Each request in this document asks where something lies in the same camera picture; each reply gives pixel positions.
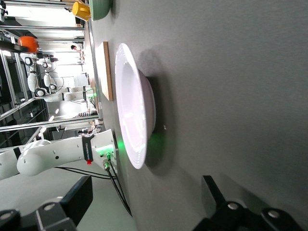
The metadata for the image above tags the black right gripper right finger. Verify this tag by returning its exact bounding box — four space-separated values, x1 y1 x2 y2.
201 175 227 218

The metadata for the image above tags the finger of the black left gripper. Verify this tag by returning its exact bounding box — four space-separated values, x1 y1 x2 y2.
0 40 27 53

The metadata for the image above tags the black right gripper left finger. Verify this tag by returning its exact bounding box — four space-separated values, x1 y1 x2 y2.
59 175 93 227

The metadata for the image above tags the white round plate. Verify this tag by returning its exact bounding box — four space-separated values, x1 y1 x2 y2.
115 43 157 170

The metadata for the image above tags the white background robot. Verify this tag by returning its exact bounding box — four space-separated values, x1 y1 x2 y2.
20 52 64 98

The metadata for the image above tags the yellow cup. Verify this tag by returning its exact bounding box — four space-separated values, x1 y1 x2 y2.
71 0 92 22

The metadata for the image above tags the light green bowl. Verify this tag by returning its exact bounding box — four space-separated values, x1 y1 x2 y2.
89 0 114 22

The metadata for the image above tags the wooden cutting board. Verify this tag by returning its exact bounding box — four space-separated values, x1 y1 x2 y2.
97 41 114 102

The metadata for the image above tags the black left arm base cable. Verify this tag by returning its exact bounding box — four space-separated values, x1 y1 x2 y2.
54 156 133 218

